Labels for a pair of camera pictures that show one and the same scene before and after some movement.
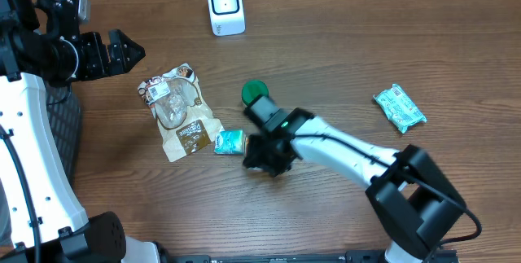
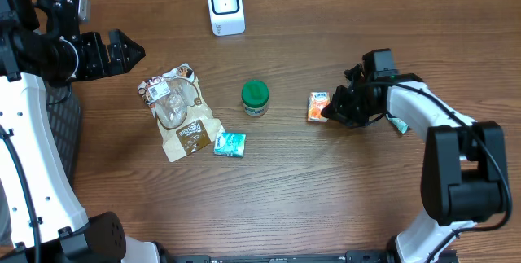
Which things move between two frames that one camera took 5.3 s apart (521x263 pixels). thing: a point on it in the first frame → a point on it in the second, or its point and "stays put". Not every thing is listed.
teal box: (229, 142) stays put
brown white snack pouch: (186, 120) stays put
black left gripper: (102, 65) stays put
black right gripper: (258, 159) → (339, 108)
